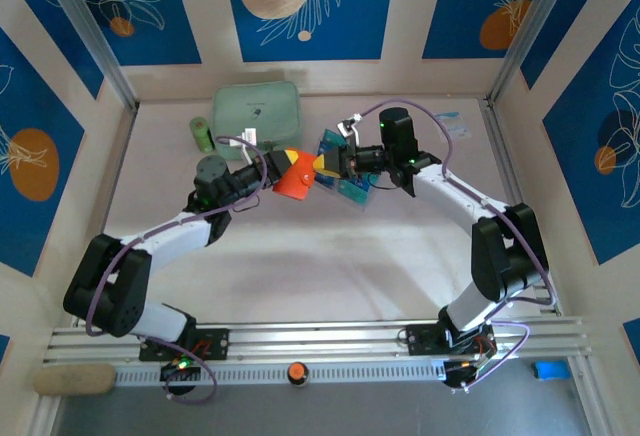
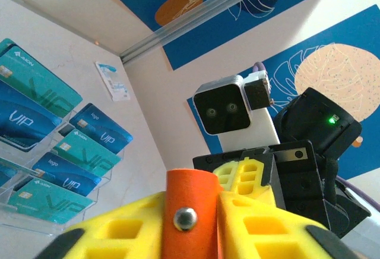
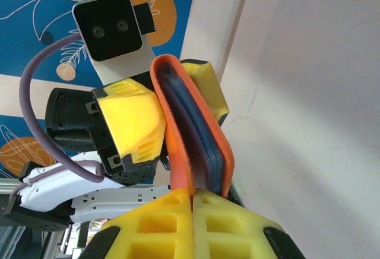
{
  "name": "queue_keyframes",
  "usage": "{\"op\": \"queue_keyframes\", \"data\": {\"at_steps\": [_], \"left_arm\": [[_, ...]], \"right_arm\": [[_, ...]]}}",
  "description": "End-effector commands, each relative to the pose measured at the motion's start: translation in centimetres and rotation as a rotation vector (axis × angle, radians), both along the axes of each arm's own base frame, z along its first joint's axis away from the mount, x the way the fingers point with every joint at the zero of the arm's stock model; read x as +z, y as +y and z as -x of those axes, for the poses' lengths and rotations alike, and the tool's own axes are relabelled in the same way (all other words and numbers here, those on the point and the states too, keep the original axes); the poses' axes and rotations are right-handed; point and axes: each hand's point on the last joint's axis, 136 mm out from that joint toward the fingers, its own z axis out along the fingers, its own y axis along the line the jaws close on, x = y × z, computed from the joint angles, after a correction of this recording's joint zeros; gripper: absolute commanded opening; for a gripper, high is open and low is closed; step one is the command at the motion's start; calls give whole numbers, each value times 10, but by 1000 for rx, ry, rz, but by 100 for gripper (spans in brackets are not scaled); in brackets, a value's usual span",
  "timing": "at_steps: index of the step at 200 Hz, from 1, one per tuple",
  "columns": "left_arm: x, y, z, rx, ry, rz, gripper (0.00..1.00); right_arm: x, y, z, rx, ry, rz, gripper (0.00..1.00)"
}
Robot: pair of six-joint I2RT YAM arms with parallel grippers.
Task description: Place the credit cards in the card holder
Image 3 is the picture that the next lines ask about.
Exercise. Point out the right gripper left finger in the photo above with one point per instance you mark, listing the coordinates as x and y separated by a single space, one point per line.
154 229

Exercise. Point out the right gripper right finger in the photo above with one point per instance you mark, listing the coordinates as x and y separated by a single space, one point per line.
231 229

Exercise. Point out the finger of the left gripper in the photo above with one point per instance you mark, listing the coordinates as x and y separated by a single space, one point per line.
207 86
130 122

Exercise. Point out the orange card holder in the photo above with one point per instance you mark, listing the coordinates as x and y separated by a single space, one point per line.
178 140

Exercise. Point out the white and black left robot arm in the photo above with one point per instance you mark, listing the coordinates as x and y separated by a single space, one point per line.
59 187

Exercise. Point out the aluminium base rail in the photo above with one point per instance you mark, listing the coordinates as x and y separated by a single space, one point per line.
9 184

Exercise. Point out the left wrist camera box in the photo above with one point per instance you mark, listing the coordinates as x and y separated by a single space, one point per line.
107 27

